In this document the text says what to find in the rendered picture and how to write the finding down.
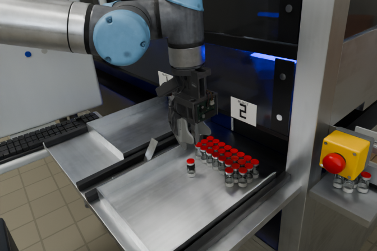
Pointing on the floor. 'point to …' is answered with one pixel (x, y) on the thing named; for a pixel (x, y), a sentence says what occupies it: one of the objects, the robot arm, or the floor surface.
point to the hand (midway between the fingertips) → (188, 141)
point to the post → (313, 93)
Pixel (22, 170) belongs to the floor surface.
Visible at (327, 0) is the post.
